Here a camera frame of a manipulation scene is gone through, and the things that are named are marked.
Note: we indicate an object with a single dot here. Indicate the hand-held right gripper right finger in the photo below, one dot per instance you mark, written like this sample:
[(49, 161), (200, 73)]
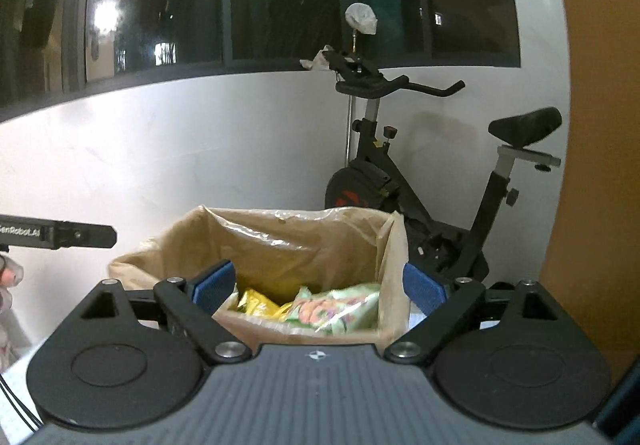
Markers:
[(422, 291)]

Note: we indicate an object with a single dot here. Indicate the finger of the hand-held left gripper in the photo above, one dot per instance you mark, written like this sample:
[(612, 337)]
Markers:
[(80, 235)]

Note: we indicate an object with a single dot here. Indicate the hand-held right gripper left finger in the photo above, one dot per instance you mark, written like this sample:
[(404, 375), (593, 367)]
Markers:
[(215, 289)]

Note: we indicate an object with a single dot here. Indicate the yellow snack packet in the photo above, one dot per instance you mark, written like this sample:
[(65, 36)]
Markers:
[(257, 303)]

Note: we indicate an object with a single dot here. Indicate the clear plastic liner bag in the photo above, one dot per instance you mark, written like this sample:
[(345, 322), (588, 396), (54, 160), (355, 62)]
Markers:
[(280, 250)]

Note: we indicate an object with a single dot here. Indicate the pale green snack packet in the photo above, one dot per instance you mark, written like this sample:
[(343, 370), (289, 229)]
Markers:
[(335, 311)]

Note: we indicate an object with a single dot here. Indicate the cardboard box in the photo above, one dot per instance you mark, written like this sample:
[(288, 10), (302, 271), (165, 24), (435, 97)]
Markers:
[(300, 338)]

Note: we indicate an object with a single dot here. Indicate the person's left hand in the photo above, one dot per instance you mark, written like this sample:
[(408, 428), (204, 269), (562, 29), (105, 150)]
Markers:
[(10, 277)]

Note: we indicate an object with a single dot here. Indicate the black exercise bike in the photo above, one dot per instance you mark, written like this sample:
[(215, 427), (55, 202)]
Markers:
[(400, 195)]

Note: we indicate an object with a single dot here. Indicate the checked tablecloth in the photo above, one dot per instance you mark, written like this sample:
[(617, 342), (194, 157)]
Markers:
[(15, 350)]

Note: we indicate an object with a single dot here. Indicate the metal pole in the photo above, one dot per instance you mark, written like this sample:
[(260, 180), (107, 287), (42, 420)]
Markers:
[(348, 135)]

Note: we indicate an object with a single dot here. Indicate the dark framed window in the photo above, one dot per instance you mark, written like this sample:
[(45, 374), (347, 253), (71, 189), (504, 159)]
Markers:
[(77, 25)]

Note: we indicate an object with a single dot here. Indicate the wooden wardrobe panel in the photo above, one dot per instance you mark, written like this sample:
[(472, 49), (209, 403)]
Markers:
[(595, 150)]

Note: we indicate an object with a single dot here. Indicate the crumpled white plastic bag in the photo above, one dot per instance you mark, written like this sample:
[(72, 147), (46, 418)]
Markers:
[(316, 59)]

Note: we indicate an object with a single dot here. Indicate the white plastic bag on pole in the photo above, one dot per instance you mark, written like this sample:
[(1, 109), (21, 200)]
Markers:
[(361, 17)]

